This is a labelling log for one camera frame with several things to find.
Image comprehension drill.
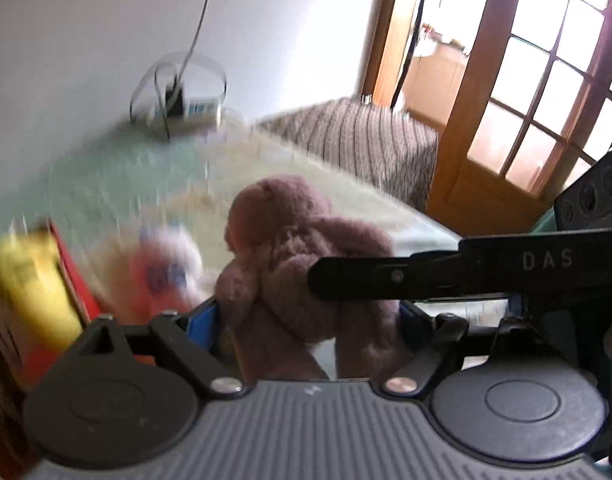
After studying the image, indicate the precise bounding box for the black hanging strap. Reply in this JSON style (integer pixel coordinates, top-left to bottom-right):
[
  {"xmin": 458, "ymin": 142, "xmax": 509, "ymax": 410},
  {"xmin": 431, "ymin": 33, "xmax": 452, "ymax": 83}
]
[{"xmin": 392, "ymin": 0, "xmax": 431, "ymax": 108}]

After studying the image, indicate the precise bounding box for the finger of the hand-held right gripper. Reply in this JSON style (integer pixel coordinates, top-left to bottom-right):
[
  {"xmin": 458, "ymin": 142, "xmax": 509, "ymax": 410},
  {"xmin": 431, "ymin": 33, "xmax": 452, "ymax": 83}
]
[{"xmin": 307, "ymin": 248, "xmax": 467, "ymax": 303}]

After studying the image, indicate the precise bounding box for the black power adapter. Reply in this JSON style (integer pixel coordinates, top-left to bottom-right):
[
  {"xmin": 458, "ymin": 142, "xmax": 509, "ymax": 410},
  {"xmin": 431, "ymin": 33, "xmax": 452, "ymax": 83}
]
[{"xmin": 163, "ymin": 82, "xmax": 187, "ymax": 116}]

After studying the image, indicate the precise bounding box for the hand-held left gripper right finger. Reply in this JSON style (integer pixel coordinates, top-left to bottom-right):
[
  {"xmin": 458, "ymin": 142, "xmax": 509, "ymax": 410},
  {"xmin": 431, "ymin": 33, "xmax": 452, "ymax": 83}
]
[{"xmin": 383, "ymin": 301, "xmax": 539, "ymax": 397}]

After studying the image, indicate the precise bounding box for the red cardboard box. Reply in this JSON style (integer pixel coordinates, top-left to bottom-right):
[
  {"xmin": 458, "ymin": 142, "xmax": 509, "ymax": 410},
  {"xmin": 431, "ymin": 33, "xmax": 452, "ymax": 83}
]
[{"xmin": 0, "ymin": 217, "xmax": 106, "ymax": 396}]

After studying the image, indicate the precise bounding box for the white power strip with cables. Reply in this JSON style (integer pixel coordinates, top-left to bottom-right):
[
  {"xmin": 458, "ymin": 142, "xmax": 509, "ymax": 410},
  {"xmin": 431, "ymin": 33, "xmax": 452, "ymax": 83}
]
[{"xmin": 130, "ymin": 52, "xmax": 227, "ymax": 141}]

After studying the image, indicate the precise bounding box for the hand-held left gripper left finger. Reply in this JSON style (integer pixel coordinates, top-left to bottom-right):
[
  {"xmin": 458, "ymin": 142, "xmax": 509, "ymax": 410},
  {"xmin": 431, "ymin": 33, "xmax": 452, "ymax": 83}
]
[{"xmin": 68, "ymin": 297, "xmax": 247, "ymax": 400}]

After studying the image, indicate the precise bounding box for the cartoon bear bed sheet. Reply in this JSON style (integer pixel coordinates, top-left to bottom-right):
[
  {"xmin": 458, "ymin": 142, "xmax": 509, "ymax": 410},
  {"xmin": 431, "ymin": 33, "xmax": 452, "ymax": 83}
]
[{"xmin": 0, "ymin": 120, "xmax": 464, "ymax": 381}]

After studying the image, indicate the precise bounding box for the wooden door with glass panes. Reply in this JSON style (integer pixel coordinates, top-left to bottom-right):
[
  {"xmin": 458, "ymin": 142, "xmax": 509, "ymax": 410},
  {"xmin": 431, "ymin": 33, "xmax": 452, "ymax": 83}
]
[{"xmin": 426, "ymin": 0, "xmax": 612, "ymax": 236}]

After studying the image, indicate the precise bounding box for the pink plush bear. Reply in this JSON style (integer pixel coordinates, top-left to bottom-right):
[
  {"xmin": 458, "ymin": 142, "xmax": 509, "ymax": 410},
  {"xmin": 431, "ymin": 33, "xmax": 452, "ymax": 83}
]
[{"xmin": 215, "ymin": 175, "xmax": 417, "ymax": 381}]

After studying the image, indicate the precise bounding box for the white plush bear blue bow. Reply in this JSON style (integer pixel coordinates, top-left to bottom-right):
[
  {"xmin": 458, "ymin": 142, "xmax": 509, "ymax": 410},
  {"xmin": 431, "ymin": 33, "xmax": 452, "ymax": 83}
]
[{"xmin": 93, "ymin": 222, "xmax": 207, "ymax": 322}]

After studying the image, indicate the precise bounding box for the wooden cabinet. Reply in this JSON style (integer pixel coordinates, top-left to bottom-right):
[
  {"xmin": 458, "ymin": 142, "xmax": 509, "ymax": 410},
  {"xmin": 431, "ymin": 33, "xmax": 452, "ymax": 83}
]
[{"xmin": 401, "ymin": 40, "xmax": 469, "ymax": 126}]

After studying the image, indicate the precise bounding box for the yellow tiger plush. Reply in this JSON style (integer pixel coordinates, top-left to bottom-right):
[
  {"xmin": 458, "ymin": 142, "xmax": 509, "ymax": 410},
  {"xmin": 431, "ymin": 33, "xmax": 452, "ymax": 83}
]
[{"xmin": 0, "ymin": 232, "xmax": 84, "ymax": 356}]

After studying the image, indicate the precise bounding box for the wooden door frame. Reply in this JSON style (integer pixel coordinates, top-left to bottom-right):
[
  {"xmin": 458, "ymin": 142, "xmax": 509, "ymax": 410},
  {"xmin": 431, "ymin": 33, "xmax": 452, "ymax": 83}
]
[{"xmin": 361, "ymin": 0, "xmax": 404, "ymax": 108}]

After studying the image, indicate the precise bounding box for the striped upholstered seat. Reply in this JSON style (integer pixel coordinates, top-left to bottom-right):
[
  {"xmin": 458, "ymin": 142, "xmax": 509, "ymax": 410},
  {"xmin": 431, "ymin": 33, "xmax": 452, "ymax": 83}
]
[{"xmin": 256, "ymin": 97, "xmax": 439, "ymax": 213}]

